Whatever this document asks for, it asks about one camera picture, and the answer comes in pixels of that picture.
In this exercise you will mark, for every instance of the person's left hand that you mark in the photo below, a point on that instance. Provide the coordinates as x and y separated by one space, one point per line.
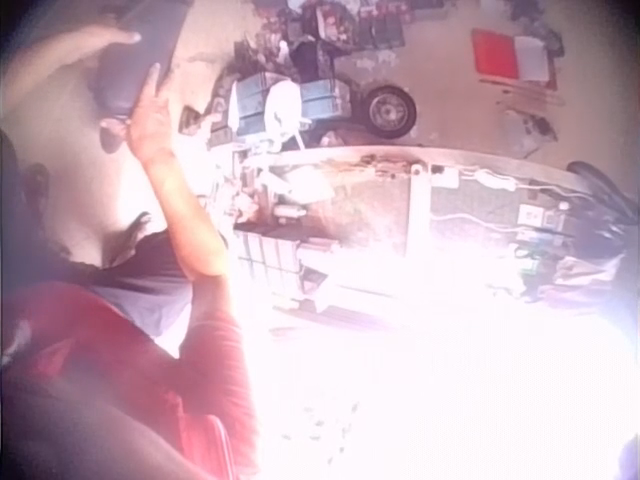
82 52

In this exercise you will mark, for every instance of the person's right hand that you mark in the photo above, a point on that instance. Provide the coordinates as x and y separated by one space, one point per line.
150 130

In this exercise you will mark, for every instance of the person's right fingers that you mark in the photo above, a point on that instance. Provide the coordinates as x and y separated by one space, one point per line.
153 81

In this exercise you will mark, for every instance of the blue plastic crate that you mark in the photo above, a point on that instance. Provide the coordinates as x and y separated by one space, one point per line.
252 100
322 97

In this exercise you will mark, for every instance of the white plastic bag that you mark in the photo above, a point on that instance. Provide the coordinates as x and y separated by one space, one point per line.
281 107

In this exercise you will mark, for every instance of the person's legs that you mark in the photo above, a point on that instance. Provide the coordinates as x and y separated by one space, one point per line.
150 280

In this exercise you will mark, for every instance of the black spoked wheel vehicle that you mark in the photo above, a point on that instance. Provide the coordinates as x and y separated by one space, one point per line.
390 111

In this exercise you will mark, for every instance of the cluttered work table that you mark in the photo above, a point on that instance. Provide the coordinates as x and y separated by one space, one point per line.
380 210

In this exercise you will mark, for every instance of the white power strip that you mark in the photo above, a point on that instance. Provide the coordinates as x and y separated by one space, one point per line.
487 177

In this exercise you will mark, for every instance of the black bag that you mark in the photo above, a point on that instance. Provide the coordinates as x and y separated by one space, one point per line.
602 195

